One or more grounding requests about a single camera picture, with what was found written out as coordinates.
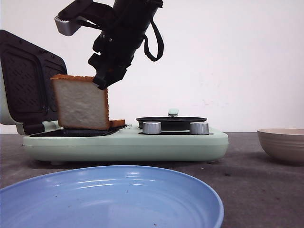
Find breakfast maker hinged lid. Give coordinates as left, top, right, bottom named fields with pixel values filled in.
left=0, top=30, right=67, bottom=135

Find blue ribbed plate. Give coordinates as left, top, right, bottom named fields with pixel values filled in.
left=0, top=165, right=224, bottom=228

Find silver control knob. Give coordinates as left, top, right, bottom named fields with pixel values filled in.
left=142, top=121, right=162, bottom=134
left=190, top=122, right=209, bottom=135

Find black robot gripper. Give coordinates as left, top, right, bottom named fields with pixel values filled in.
left=88, top=0, right=163, bottom=90

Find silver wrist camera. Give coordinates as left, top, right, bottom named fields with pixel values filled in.
left=54, top=0, right=93, bottom=36

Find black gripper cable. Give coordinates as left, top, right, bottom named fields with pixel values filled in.
left=142, top=20, right=164, bottom=62

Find mint green breakfast maker base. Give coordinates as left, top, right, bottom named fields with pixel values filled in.
left=23, top=124, right=228, bottom=163

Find white bread slice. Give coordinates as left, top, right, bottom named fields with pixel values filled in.
left=51, top=74, right=110, bottom=130
left=109, top=119, right=126, bottom=128

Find black round frying pan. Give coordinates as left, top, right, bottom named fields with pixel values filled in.
left=136, top=115, right=207, bottom=131

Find beige ribbed bowl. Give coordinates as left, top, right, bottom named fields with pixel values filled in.
left=257, top=128, right=304, bottom=164

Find left silver control knob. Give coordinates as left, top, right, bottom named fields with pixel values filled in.
left=142, top=121, right=162, bottom=134

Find right silver control knob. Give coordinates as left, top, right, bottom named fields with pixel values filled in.
left=190, top=122, right=209, bottom=135

